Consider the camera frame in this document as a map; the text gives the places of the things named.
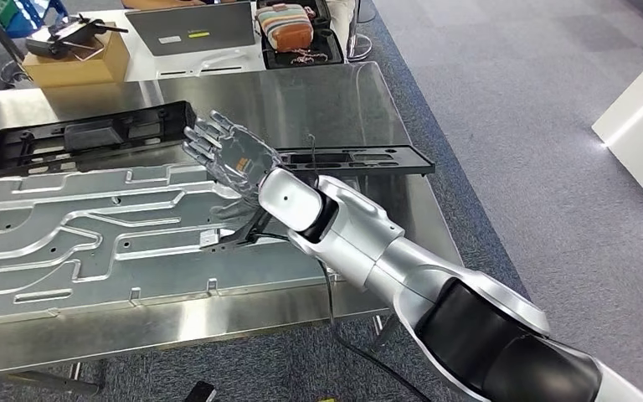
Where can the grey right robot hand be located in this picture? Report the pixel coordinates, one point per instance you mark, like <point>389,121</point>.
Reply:
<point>238,161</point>

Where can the black plastic plate frame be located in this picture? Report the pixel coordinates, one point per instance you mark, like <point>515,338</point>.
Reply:
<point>404,161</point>

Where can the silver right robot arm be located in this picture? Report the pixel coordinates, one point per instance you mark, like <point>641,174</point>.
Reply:
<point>366,233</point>

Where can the stainless steel workbench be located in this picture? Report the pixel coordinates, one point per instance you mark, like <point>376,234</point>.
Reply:
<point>299,105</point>

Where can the long black plastic part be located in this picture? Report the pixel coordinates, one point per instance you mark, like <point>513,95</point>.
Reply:
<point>88,136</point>

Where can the white desk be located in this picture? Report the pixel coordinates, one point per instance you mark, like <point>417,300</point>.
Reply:
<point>216,66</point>

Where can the striped pouch with brown base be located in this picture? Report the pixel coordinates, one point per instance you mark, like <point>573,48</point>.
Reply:
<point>282,28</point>

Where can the black plastic tray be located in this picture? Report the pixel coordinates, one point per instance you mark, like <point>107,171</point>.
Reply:
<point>327,47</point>

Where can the stamped aluminium panel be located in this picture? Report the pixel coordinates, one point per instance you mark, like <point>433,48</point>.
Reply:
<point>133,266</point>

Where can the silver round chair base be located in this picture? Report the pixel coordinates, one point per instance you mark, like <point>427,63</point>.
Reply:
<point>359,50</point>

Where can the brown cardboard box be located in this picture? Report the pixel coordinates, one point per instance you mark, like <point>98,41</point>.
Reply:
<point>77,72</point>

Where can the black remote controller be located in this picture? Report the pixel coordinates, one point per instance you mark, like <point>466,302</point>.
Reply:
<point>55,39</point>

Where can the blue plastic tray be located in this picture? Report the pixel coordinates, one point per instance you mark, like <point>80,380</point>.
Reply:
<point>44,16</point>

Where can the pale wrist camera on bracket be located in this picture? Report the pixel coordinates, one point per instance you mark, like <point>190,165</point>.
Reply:
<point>238,236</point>

